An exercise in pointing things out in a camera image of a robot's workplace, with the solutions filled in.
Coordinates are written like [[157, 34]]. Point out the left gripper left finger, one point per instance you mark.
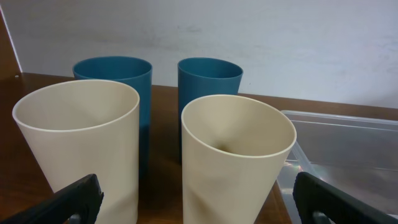
[[78, 202]]

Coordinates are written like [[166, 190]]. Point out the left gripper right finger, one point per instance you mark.
[[320, 202]]

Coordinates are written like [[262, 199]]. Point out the clear plastic container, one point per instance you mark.
[[356, 155]]

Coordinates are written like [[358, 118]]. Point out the left cream cup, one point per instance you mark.
[[87, 127]]

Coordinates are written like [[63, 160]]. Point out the cream cup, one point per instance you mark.
[[233, 149], [87, 127]]

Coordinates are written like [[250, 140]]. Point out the right cream cup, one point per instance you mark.
[[233, 149]]

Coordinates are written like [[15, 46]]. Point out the left blue cup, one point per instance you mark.
[[134, 72]]

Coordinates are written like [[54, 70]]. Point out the blue cup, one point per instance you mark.
[[134, 72], [201, 76]]

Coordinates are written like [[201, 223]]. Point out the right blue cup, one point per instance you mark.
[[201, 76]]

